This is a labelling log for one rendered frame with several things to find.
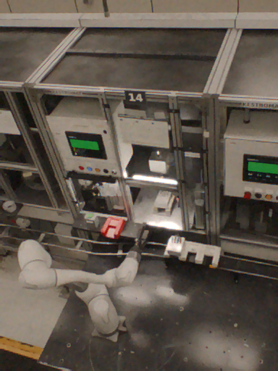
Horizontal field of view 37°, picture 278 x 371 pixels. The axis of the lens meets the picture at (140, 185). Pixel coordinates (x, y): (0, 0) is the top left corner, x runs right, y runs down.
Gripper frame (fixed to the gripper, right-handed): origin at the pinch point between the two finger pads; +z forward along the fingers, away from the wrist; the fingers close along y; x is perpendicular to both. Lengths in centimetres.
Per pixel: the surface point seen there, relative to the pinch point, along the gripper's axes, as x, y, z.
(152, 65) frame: 1, 88, 55
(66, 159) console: 58, 36, 21
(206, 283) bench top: -41, -45, -4
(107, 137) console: 23, 59, 21
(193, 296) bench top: -34, -45, -15
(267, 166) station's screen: -72, 51, 18
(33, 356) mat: 92, -111, -62
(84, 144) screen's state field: 39, 53, 18
